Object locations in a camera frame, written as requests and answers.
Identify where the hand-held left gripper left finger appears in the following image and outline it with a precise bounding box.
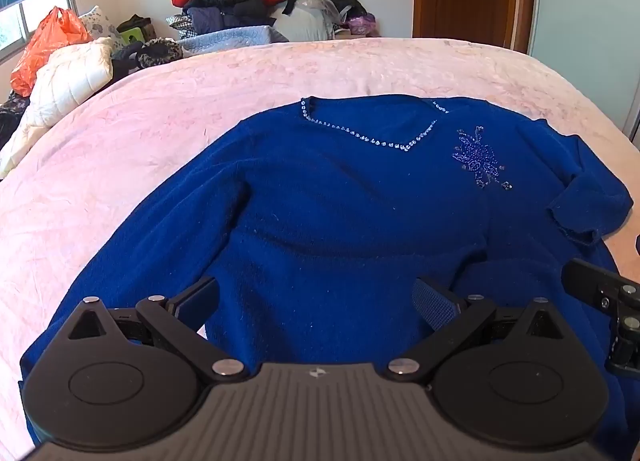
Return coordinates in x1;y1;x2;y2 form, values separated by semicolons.
65;275;247;383

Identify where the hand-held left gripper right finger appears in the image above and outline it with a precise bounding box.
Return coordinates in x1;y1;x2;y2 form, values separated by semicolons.
387;277;570;384

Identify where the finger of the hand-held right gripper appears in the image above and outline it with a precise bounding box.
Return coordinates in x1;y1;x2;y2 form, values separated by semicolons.
561;257;640;314

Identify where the blue beaded sweater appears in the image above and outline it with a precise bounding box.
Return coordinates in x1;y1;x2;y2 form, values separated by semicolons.
19;95;640;447

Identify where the pink blanket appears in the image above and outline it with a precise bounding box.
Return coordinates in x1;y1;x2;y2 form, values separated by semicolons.
0;36;640;461

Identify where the leopard print cloth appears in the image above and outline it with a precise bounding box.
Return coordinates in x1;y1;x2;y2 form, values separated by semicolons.
112;38;185;69

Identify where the white quilted pillow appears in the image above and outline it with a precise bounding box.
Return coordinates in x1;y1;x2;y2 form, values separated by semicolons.
0;37;118;179

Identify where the dark patterned cloth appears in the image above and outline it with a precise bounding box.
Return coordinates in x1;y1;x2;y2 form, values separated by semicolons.
0;88;33;149

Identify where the light blue blanket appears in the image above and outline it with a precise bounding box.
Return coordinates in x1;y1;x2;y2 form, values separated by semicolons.
175;25;291;53

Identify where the checked cloth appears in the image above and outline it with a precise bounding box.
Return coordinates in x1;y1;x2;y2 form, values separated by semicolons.
165;14;197;40

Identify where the black and green bag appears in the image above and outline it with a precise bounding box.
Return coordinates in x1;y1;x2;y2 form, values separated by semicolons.
116;14;153;47

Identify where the navy quilted garment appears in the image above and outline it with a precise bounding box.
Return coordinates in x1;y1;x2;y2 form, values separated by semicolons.
182;6;251;36

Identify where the purple bag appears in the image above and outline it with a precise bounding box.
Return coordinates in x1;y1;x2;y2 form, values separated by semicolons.
347;14;377;37

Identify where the floral pillow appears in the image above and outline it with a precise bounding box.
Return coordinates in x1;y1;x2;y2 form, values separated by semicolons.
79;5;123;47

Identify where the black padded jacket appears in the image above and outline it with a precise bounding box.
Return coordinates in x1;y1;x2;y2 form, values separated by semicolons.
195;0;273;17

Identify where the orange plastic bag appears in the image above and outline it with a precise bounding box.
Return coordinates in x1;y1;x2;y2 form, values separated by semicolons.
11;6;94;97

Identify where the clear plastic bag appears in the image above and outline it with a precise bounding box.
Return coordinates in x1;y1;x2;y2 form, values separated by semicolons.
277;0;341;42

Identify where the window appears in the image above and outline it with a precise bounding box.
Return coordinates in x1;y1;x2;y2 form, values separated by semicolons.
0;0;76;62

